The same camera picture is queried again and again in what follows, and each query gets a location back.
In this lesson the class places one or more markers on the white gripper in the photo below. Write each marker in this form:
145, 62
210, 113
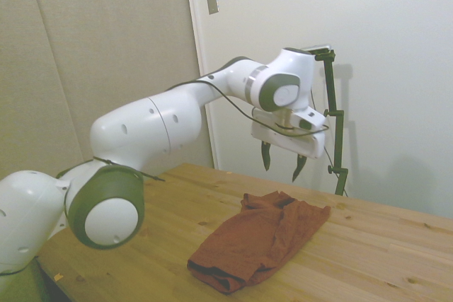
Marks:
297, 144

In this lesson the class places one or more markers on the white door frame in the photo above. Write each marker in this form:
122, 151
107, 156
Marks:
201, 51

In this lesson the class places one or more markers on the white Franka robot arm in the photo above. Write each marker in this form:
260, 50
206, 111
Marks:
141, 125

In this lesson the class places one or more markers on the rust red shorts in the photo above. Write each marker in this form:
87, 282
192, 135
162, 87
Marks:
262, 238

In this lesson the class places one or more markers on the grey wall switch plate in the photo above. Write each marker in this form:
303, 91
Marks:
212, 1

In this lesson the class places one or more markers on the black camera stand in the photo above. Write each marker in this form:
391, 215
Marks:
338, 132

